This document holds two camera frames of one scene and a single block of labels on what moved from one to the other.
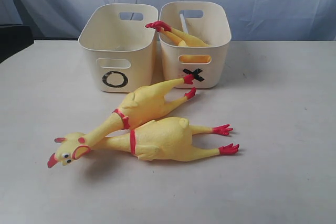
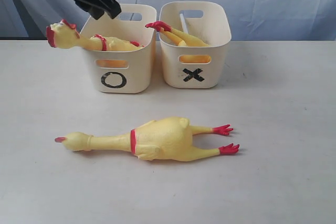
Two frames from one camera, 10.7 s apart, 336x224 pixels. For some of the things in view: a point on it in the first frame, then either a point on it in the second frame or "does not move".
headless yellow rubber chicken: x=182 y=39 does not move
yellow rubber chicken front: x=164 y=139 does not move
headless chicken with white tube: x=184 y=23 does not move
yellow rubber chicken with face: x=140 y=105 → x=64 y=34
